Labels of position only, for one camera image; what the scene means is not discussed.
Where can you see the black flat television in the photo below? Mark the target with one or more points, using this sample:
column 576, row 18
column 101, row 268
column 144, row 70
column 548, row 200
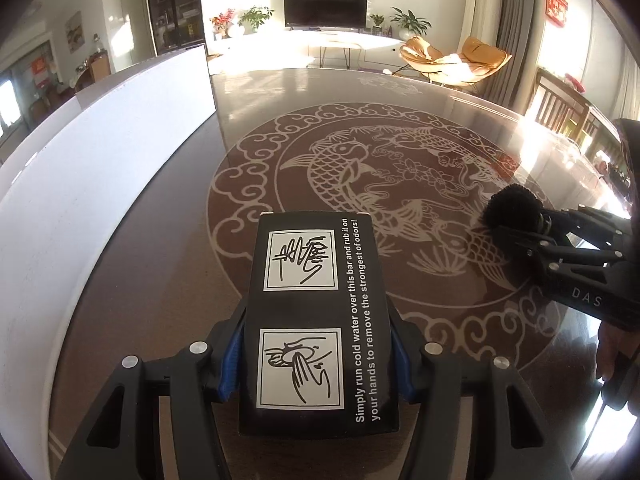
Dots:
column 350, row 14

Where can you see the green potted plant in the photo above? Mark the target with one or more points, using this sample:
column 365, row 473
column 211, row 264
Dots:
column 409, row 24
column 256, row 16

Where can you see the red flower plant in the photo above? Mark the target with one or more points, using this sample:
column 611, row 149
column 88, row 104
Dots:
column 222, row 23

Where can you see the red wall hanging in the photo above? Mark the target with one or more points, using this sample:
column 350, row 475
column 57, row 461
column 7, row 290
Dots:
column 556, row 12

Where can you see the black soap bar box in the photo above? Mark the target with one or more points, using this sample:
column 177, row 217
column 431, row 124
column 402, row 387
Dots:
column 318, row 358

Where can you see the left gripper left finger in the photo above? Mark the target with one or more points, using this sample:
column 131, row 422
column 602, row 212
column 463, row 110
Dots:
column 119, row 437

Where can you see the framed wall painting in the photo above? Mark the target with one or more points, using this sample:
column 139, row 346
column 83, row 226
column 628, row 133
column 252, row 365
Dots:
column 74, row 32

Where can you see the white cardboard sorting box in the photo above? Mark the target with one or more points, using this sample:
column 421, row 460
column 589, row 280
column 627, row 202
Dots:
column 64, row 192

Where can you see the orange lounge chair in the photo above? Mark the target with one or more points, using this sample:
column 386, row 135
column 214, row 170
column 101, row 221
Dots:
column 475, row 62

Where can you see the white floor air conditioner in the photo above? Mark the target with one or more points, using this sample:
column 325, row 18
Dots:
column 481, row 20

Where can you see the green potted plant left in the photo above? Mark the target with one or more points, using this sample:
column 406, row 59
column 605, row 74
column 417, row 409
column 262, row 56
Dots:
column 256, row 16

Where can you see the black fuzzy glove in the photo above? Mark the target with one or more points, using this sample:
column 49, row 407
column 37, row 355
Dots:
column 513, row 216

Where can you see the grey curtain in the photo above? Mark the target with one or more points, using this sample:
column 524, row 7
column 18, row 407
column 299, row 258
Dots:
column 520, row 33

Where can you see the green potted plant right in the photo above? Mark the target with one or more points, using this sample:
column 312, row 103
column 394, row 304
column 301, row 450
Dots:
column 409, row 24

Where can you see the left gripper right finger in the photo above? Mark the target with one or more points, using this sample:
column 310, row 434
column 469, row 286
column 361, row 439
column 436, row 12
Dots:
column 510, row 438

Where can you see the wooden chair by window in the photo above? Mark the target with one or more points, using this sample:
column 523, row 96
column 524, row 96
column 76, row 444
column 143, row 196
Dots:
column 558, row 106

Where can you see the person's right hand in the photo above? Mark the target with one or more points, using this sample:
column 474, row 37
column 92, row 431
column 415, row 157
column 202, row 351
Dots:
column 613, row 340

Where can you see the dark glass display cabinet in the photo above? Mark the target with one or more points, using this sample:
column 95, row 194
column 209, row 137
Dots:
column 175, row 24

